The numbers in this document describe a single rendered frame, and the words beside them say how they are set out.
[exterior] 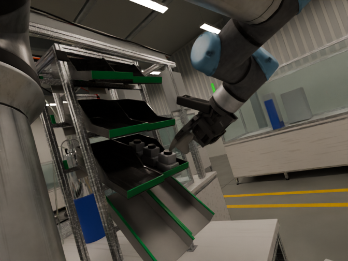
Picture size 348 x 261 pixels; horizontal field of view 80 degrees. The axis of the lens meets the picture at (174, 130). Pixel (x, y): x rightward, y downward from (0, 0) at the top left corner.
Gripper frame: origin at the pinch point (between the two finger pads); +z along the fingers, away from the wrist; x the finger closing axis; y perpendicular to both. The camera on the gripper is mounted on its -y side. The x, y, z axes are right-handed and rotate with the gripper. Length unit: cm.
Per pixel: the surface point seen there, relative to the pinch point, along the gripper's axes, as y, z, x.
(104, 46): -100, 31, 37
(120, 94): -83, 60, 52
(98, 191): -0.5, 13.6, -23.6
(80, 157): -15.3, 19.5, -20.7
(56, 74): -41.5, 7.5, -20.3
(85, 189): -28, 84, 4
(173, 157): 1.6, 5.5, 0.0
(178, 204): 14.5, 18.9, 2.0
